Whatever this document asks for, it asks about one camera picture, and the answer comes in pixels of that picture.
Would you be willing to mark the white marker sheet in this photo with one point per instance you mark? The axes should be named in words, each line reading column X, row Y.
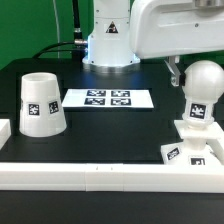
column 107, row 98

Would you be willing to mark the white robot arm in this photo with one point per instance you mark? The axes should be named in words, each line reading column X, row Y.
column 127, row 31

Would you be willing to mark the white lamp base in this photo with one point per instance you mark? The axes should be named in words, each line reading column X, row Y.
column 199, row 146

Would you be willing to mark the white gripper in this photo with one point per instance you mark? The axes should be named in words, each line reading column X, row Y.
column 161, row 28

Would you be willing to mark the white fence rail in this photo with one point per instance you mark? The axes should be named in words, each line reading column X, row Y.
column 111, row 177

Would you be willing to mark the white lamp shade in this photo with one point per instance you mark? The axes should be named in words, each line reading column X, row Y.
column 41, row 113

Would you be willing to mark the white lamp bulb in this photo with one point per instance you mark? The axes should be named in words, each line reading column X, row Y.
column 204, row 85

